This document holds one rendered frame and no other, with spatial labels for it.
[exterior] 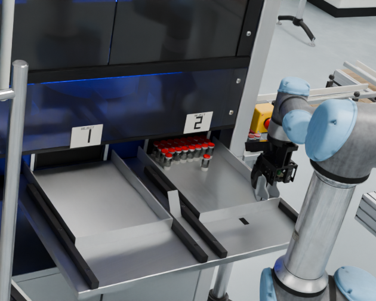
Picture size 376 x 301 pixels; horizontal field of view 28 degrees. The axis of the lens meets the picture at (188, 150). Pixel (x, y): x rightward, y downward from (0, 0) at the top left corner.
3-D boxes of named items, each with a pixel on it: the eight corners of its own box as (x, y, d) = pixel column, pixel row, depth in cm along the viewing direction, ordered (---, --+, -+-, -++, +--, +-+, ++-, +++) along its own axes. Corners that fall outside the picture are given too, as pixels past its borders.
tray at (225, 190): (136, 156, 214) (138, 146, 213) (212, 146, 228) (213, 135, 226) (197, 224, 190) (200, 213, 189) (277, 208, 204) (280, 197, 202)
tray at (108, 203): (22, 172, 197) (23, 161, 195) (111, 160, 210) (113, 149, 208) (74, 249, 173) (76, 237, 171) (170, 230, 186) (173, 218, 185)
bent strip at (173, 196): (163, 209, 193) (167, 191, 190) (173, 208, 195) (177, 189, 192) (191, 242, 183) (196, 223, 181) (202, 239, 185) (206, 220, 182)
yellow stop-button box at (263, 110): (242, 122, 227) (247, 101, 224) (261, 120, 231) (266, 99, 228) (256, 134, 222) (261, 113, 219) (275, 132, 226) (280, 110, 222)
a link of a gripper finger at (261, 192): (260, 214, 196) (268, 184, 191) (247, 201, 200) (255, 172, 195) (270, 211, 197) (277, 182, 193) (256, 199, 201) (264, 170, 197)
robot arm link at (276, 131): (264, 115, 188) (289, 112, 192) (260, 131, 190) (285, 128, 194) (282, 129, 183) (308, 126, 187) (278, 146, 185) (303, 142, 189)
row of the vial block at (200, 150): (157, 162, 213) (159, 149, 211) (209, 154, 222) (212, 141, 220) (160, 166, 211) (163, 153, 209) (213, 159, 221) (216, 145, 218)
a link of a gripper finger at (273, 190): (270, 211, 197) (278, 182, 193) (256, 199, 201) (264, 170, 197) (279, 209, 199) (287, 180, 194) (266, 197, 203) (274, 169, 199)
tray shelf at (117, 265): (3, 181, 195) (4, 175, 194) (224, 149, 231) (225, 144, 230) (77, 300, 161) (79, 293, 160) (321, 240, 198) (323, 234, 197)
